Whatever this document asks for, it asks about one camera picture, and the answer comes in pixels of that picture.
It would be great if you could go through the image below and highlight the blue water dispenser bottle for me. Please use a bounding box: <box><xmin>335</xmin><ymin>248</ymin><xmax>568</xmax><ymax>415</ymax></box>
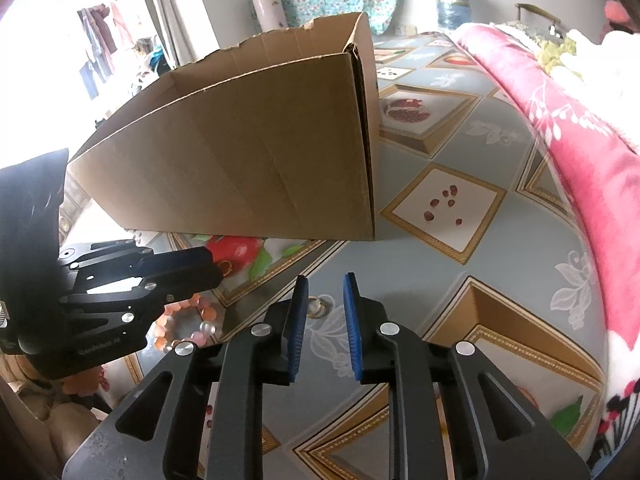
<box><xmin>434</xmin><ymin>0</ymin><xmax>472</xmax><ymax>33</ymax></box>

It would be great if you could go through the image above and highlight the pile of bags and clothes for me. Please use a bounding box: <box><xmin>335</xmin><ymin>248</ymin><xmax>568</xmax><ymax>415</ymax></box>
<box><xmin>132</xmin><ymin>35</ymin><xmax>172</xmax><ymax>92</ymax></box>

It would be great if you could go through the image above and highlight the person's beige clothing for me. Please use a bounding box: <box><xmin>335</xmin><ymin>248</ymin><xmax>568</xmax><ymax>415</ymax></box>
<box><xmin>0</xmin><ymin>355</ymin><xmax>117</xmax><ymax>480</ymax></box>

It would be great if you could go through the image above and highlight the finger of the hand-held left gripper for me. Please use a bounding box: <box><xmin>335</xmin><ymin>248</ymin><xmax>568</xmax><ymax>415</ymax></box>
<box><xmin>57</xmin><ymin>241</ymin><xmax>223</xmax><ymax>282</ymax></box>
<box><xmin>60</xmin><ymin>275</ymin><xmax>223</xmax><ymax>329</ymax></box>

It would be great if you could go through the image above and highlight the brown cardboard box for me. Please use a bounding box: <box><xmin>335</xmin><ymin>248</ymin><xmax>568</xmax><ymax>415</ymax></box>
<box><xmin>66</xmin><ymin>11</ymin><xmax>382</xmax><ymax>242</ymax></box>

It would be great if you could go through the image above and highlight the pink floral blanket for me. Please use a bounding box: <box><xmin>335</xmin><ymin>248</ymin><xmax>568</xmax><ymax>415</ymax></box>
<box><xmin>452</xmin><ymin>22</ymin><xmax>640</xmax><ymax>471</ymax></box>

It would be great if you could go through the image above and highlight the grey window curtain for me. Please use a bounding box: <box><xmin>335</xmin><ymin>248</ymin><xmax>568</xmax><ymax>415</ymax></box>
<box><xmin>135</xmin><ymin>0</ymin><xmax>221</xmax><ymax>68</ymax></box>

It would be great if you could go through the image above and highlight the white fluffy blanket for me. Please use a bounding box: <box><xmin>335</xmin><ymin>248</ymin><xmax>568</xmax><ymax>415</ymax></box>
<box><xmin>565</xmin><ymin>27</ymin><xmax>640</xmax><ymax>106</ymax></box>

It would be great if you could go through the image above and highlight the person's left hand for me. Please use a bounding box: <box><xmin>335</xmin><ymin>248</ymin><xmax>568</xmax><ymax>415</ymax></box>
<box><xmin>62</xmin><ymin>365</ymin><xmax>112</xmax><ymax>397</ymax></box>

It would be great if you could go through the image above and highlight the row of hanging clothes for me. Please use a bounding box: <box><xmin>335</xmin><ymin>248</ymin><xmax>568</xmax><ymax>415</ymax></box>
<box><xmin>75</xmin><ymin>2</ymin><xmax>136</xmax><ymax>101</ymax></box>

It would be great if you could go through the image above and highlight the pomegranate printed tablecloth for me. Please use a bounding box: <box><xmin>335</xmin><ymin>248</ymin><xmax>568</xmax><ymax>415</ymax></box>
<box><xmin>60</xmin><ymin>30</ymin><xmax>608</xmax><ymax>480</ymax></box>

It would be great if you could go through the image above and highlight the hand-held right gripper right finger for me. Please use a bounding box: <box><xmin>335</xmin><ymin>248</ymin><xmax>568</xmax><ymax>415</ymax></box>
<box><xmin>342</xmin><ymin>272</ymin><xmax>591</xmax><ymax>480</ymax></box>

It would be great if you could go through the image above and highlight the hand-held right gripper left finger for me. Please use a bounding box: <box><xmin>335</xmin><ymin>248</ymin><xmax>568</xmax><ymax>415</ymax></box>
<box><xmin>62</xmin><ymin>275</ymin><xmax>309</xmax><ymax>480</ymax></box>

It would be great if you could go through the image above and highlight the pale pink rolled mat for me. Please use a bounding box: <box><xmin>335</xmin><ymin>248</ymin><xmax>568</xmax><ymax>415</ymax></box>
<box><xmin>251</xmin><ymin>0</ymin><xmax>288</xmax><ymax>36</ymax></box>

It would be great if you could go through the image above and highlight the metal frame chair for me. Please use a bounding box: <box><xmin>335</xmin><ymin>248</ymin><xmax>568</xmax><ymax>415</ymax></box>
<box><xmin>515</xmin><ymin>3</ymin><xmax>561</xmax><ymax>26</ymax></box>

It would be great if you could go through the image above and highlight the green fluffy blanket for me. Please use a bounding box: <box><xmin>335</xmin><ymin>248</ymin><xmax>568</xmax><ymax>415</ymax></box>
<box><xmin>510</xmin><ymin>22</ymin><xmax>581</xmax><ymax>76</ymax></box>

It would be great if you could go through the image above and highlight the pink bead bracelet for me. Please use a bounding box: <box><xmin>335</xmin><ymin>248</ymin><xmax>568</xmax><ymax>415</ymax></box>
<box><xmin>152</xmin><ymin>296</ymin><xmax>221</xmax><ymax>353</ymax></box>

